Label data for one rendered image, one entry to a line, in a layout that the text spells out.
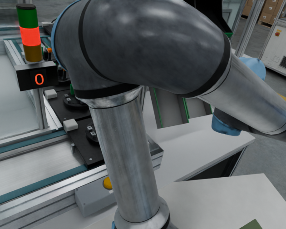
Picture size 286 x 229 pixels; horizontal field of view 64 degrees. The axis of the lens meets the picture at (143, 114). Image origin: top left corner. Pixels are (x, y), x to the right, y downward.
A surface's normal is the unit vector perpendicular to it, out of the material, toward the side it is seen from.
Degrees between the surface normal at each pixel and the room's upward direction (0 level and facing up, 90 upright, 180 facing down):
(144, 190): 70
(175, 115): 45
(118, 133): 75
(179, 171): 0
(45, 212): 90
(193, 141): 0
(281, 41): 90
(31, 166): 0
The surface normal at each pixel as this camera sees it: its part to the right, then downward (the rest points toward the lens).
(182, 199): 0.13, -0.81
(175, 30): 0.20, 0.10
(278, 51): -0.84, 0.22
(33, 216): 0.56, 0.54
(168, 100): 0.38, -0.16
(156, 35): 0.02, 0.24
